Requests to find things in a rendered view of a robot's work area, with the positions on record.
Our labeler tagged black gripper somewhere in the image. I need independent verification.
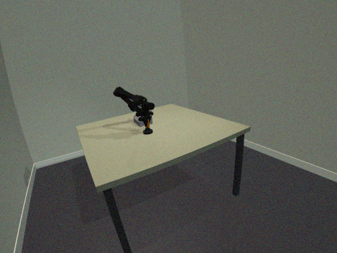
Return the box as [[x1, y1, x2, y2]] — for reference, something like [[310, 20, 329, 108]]
[[138, 109, 153, 126]]

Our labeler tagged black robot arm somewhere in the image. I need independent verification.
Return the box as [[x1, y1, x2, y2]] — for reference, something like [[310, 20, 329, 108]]
[[113, 87, 155, 117]]

